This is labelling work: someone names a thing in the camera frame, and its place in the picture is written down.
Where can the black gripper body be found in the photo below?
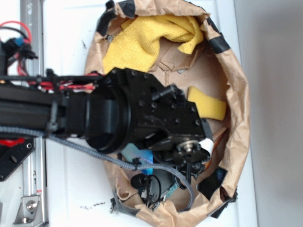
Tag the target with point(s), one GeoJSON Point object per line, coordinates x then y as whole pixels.
{"type": "Point", "coordinates": [176, 130]}

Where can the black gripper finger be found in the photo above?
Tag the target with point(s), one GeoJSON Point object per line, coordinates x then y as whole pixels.
{"type": "Point", "coordinates": [153, 189]}

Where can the light blue cloth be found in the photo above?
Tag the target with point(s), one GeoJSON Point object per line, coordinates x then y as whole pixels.
{"type": "Point", "coordinates": [145, 156]}

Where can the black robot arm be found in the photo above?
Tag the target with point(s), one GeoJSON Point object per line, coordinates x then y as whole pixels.
{"type": "Point", "coordinates": [127, 117]}

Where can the yellow cloth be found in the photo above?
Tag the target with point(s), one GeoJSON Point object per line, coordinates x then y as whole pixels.
{"type": "Point", "coordinates": [137, 46]}

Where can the brown paper bag bin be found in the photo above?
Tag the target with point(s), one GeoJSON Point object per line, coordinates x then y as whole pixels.
{"type": "Point", "coordinates": [214, 69]}

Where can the brown spiral seashell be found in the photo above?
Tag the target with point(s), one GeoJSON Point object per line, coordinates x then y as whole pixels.
{"type": "Point", "coordinates": [217, 139]}

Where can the yellow sponge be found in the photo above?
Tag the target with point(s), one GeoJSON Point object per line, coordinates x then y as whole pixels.
{"type": "Point", "coordinates": [207, 106]}

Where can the aluminium rail frame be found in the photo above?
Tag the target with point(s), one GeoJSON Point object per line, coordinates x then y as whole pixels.
{"type": "Point", "coordinates": [34, 166]}

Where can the metal corner bracket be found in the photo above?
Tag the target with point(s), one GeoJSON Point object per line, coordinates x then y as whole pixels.
{"type": "Point", "coordinates": [29, 213]}

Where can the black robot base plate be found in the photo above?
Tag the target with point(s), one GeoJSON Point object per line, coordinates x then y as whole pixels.
{"type": "Point", "coordinates": [12, 155]}

